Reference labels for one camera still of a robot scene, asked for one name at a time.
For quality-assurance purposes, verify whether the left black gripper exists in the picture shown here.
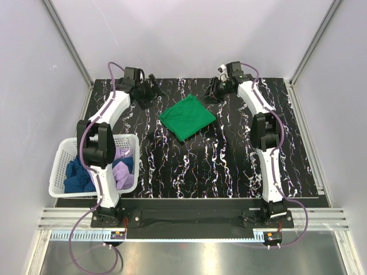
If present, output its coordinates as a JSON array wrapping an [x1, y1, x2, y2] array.
[[136, 75, 167, 110]]

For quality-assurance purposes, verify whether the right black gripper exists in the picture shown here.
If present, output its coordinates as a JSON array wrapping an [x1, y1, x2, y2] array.
[[199, 77, 233, 105]]

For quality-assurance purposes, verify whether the green t shirt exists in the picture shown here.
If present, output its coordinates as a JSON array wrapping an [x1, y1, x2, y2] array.
[[159, 94, 216, 142]]

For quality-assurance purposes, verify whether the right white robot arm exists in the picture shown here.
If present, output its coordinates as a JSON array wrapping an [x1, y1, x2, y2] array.
[[201, 61, 287, 227]]

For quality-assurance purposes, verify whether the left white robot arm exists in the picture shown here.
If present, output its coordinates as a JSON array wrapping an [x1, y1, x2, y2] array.
[[76, 67, 164, 227]]

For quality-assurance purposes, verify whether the lilac t shirt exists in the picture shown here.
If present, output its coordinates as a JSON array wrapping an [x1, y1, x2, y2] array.
[[112, 147, 134, 190]]

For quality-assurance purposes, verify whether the white plastic laundry basket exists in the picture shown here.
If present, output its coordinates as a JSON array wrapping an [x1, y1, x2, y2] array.
[[49, 134, 140, 198]]

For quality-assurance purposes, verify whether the dark blue t shirt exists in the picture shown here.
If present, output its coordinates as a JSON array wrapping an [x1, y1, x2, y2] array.
[[63, 156, 135, 194]]

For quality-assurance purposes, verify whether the right orange connector box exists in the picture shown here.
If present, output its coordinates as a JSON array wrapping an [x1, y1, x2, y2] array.
[[265, 232, 283, 242]]

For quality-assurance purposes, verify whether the orange connector box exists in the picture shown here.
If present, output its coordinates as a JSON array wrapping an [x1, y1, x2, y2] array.
[[110, 231, 126, 239], [265, 232, 283, 242]]

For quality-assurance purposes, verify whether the left orange connector box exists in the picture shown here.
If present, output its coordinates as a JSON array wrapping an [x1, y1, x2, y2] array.
[[110, 231, 126, 239]]

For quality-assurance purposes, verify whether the left aluminium frame post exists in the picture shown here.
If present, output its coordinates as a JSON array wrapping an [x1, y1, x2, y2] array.
[[40, 0, 94, 88]]

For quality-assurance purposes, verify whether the aluminium frame post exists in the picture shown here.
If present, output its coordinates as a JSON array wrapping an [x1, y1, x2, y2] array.
[[289, 0, 343, 87], [40, 0, 94, 88]]

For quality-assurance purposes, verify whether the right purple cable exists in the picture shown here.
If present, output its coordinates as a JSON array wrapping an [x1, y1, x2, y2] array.
[[279, 199, 309, 248]]

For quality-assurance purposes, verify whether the purple cable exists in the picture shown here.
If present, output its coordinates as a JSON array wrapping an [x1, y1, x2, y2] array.
[[68, 207, 125, 273], [279, 199, 309, 248]]

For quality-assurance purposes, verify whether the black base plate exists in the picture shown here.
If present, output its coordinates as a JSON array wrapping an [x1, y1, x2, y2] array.
[[91, 198, 294, 241]]

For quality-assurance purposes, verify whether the right aluminium frame post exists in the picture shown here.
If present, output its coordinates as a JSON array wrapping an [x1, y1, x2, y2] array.
[[289, 0, 343, 87]]

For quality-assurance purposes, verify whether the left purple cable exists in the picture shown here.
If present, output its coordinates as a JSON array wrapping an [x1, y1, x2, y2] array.
[[68, 207, 125, 273]]

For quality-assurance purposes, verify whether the aluminium front rail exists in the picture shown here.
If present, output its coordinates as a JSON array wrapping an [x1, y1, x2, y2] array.
[[38, 207, 349, 231]]

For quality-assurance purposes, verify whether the white slotted cable duct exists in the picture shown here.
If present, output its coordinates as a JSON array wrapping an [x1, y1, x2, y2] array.
[[50, 231, 269, 243]]

